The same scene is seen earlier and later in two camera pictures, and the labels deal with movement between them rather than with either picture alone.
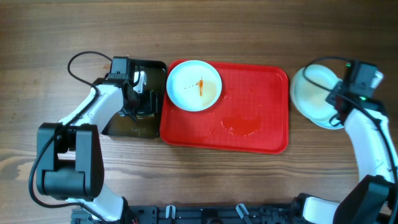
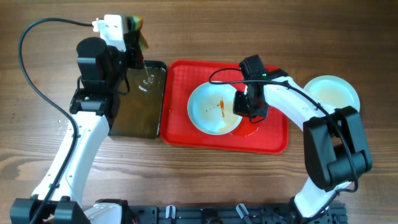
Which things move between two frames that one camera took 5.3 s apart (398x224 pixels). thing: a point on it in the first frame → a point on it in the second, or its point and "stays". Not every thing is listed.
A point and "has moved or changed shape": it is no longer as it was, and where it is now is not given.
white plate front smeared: (311, 100) has moved or changed shape
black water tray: (148, 120) stays
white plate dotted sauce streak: (194, 85) → (210, 109)
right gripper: (338, 89) → (239, 108)
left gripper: (151, 102) → (133, 49)
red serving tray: (251, 114) stays
